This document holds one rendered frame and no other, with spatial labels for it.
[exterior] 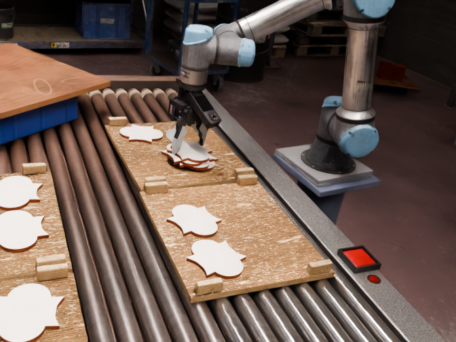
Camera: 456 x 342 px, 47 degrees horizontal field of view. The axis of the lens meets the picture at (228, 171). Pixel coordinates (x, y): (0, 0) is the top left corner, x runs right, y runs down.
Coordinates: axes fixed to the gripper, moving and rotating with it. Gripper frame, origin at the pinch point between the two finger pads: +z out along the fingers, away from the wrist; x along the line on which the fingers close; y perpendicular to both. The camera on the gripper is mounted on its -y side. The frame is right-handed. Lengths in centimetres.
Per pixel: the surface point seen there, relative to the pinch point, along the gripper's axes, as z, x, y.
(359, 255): 5, -7, -57
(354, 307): 7, 8, -65
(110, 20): 64, -207, 352
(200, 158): 0.2, 0.7, -5.6
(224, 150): 4.1, -15.3, 0.3
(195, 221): 3.2, 19.8, -25.7
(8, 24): 70, -114, 379
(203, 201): 4.1, 10.9, -19.0
